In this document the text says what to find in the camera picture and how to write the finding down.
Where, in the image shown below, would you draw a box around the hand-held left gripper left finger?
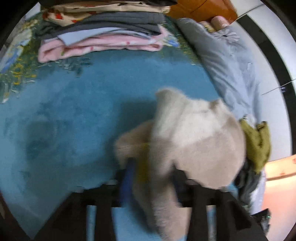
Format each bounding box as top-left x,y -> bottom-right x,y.
35,159 -> 138,241

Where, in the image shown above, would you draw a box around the carved wooden headboard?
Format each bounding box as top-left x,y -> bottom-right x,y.
165,0 -> 238,24

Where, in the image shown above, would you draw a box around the folded light blue garment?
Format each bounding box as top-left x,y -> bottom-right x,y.
44,27 -> 158,46

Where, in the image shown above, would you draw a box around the folded pink garment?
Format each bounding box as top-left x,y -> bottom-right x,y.
38,27 -> 170,63

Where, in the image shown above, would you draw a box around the yellow patterned pillow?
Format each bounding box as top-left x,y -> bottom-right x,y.
199,21 -> 216,33

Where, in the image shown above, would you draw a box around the white wardrobe black stripe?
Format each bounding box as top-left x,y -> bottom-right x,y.
228,0 -> 296,163

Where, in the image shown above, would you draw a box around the folded cream floral garment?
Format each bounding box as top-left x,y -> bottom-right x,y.
43,2 -> 171,26

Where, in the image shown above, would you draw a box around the beige fuzzy sweater yellow letters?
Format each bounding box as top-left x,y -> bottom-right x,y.
114,88 -> 247,241

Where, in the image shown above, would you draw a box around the blue-grey floral duvet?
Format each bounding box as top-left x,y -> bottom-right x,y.
177,18 -> 263,123

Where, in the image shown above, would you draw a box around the pink pillow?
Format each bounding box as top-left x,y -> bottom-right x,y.
210,16 -> 231,32

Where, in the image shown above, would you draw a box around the teal floral bed sheet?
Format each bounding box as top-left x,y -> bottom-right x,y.
0,13 -> 238,241

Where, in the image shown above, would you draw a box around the olive green knit sweater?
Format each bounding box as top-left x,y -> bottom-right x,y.
239,118 -> 271,175

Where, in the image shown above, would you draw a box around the wooden door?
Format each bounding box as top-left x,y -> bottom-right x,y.
265,154 -> 296,179

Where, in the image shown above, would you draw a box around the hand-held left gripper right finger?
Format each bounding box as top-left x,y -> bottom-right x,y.
172,168 -> 269,241

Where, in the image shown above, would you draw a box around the folded dark grey garment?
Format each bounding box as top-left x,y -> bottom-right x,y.
35,11 -> 166,39

